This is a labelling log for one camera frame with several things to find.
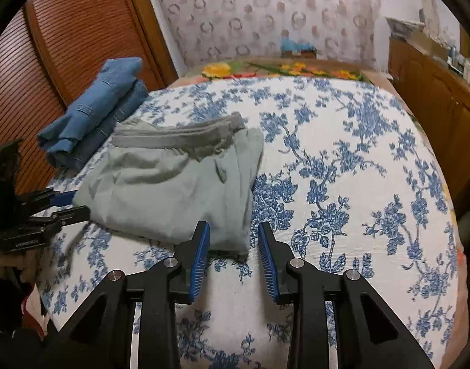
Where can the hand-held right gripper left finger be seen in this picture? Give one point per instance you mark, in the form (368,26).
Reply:
(200,261)

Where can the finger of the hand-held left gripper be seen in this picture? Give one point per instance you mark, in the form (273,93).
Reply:
(64,198)
(71,215)

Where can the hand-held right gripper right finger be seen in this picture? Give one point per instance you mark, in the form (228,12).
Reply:
(267,261)

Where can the grey pants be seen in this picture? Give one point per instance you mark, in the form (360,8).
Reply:
(162,184)

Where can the person's left forearm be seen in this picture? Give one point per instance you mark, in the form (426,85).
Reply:
(12,334)

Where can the person's left hand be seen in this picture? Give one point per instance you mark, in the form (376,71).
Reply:
(25,273)

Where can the dark blue folded jeans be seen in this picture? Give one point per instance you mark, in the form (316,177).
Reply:
(115,123)

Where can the light blue folded jeans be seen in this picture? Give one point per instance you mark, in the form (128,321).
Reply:
(100,96)

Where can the blue floral bed sheet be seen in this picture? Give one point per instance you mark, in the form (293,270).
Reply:
(354,161)

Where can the wooden louvred wardrobe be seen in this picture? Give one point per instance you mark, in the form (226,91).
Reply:
(85,27)

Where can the orange flower blanket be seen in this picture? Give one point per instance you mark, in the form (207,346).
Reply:
(219,70)

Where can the small cardboard box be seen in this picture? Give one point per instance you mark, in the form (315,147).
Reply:
(298,53)

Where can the blue plastic bag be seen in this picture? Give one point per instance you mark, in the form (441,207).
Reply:
(296,44)

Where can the wooden sideboard cabinet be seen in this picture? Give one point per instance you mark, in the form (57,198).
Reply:
(442,96)

